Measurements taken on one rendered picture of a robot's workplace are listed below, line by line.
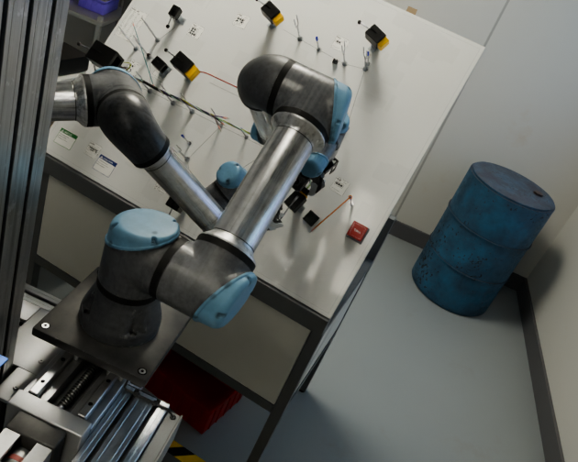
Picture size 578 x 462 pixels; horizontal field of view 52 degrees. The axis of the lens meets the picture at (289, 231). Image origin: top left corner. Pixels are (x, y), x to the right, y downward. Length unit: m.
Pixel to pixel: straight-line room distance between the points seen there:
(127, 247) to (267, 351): 1.14
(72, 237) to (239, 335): 0.74
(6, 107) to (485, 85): 3.60
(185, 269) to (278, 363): 1.13
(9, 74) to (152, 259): 0.39
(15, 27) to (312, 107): 0.56
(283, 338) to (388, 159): 0.69
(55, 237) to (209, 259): 1.47
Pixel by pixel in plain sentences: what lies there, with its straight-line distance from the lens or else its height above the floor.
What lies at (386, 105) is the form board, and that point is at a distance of 2.02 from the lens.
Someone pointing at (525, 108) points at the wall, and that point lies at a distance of 4.21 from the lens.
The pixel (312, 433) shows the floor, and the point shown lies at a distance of 2.75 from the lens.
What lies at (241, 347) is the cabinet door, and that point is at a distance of 2.13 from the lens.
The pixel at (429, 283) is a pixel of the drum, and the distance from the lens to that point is 3.96.
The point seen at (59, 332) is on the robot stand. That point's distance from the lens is 1.14.
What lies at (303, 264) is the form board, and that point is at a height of 0.96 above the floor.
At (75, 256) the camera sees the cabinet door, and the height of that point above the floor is 0.50.
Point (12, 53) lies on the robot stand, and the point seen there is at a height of 1.68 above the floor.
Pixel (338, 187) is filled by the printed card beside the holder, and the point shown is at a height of 1.18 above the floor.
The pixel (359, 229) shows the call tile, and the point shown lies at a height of 1.12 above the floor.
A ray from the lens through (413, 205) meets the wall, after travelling 4.41.
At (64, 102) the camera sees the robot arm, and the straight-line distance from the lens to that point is 1.38.
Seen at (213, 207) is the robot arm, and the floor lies 1.23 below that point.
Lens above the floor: 1.96
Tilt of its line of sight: 30 degrees down
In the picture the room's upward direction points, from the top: 23 degrees clockwise
